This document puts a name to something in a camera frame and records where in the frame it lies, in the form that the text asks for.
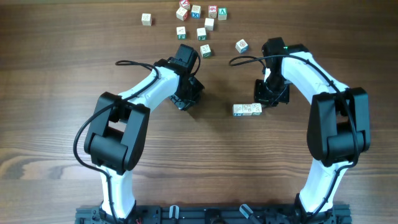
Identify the green Z letter block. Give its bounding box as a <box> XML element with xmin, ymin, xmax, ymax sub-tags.
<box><xmin>251</xmin><ymin>103</ymin><xmax>262</xmax><ymax>115</ymax></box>

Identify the red M letter block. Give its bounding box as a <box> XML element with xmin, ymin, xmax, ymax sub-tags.
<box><xmin>243</xmin><ymin>104</ymin><xmax>253</xmax><ymax>116</ymax></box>

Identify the blue edged wooden block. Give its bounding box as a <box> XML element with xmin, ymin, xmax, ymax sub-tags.
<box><xmin>233</xmin><ymin>104</ymin><xmax>243</xmax><ymax>116</ymax></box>

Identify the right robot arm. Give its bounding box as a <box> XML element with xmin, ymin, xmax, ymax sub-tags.
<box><xmin>254</xmin><ymin>37</ymin><xmax>371</xmax><ymax>221</ymax></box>

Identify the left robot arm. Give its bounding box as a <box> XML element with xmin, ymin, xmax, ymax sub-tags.
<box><xmin>81</xmin><ymin>44</ymin><xmax>204</xmax><ymax>223</ymax></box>

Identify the green edged block lower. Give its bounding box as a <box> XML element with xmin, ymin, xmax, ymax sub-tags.
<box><xmin>200</xmin><ymin>44</ymin><xmax>211</xmax><ymax>58</ymax></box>

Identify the green edged block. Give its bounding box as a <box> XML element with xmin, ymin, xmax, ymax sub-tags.
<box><xmin>176</xmin><ymin>26</ymin><xmax>187</xmax><ymax>40</ymax></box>
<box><xmin>197</xmin><ymin>27</ymin><xmax>206</xmax><ymax>40</ymax></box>
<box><xmin>200</xmin><ymin>44</ymin><xmax>211</xmax><ymax>58</ymax></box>

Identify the green edged block left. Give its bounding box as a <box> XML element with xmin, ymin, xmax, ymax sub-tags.
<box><xmin>176</xmin><ymin>26</ymin><xmax>187</xmax><ymax>40</ymax></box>

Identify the blue D letter block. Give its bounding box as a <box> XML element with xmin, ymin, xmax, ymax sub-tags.
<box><xmin>235</xmin><ymin>39</ymin><xmax>249</xmax><ymax>54</ymax></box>

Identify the green edged block middle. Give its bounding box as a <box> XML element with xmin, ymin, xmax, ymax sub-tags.
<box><xmin>197</xmin><ymin>27</ymin><xmax>206</xmax><ymax>40</ymax></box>

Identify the plain wooden block centre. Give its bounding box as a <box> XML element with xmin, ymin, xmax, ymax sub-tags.
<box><xmin>205</xmin><ymin>18</ymin><xmax>215</xmax><ymax>31</ymax></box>

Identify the plain wooden block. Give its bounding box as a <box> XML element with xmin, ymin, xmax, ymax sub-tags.
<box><xmin>141</xmin><ymin>13</ymin><xmax>152</xmax><ymax>26</ymax></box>
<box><xmin>205</xmin><ymin>18</ymin><xmax>215</xmax><ymax>31</ymax></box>

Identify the red edged wooden block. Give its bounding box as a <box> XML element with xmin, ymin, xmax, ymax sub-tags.
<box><xmin>176</xmin><ymin>7</ymin><xmax>188</xmax><ymax>21</ymax></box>

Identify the blue X letter block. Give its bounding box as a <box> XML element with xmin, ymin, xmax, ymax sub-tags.
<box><xmin>191</xmin><ymin>5</ymin><xmax>201</xmax><ymax>19</ymax></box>

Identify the red number 6 block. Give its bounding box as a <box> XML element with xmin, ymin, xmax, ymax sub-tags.
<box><xmin>208</xmin><ymin>5</ymin><xmax>218</xmax><ymax>19</ymax></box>

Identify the plain wooden block far left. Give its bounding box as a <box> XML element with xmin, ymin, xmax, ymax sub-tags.
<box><xmin>141</xmin><ymin>13</ymin><xmax>152</xmax><ymax>26</ymax></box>

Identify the green letter A block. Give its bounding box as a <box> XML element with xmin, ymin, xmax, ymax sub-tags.
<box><xmin>218</xmin><ymin>7</ymin><xmax>228</xmax><ymax>21</ymax></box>

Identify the red letter block top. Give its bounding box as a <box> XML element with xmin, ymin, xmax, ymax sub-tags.
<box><xmin>179</xmin><ymin>0</ymin><xmax>190</xmax><ymax>11</ymax></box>

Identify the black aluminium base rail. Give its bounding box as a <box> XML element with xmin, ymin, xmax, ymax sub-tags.
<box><xmin>75</xmin><ymin>204</ymin><xmax>353</xmax><ymax>224</ymax></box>

